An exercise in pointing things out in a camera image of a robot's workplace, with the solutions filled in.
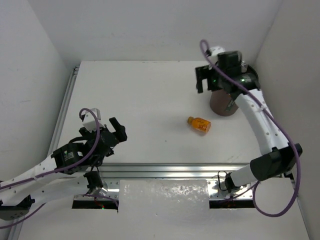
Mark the aluminium left rail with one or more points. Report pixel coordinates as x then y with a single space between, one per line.
63 110

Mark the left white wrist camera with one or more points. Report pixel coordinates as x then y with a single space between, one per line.
91 118

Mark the aluminium front rail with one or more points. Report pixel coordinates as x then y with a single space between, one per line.
167 170

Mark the brown plastic waste bin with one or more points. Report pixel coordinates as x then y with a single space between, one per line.
223 102

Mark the aluminium rail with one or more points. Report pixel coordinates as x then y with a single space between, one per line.
63 110
167 170

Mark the orange juice bottle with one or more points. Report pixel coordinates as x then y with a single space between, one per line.
199 124

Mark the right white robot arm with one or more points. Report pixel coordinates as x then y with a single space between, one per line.
277 157

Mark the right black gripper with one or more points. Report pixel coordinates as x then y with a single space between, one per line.
204 72

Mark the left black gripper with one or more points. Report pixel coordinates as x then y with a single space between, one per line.
111 135

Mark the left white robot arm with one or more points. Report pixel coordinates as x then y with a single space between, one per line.
72 169

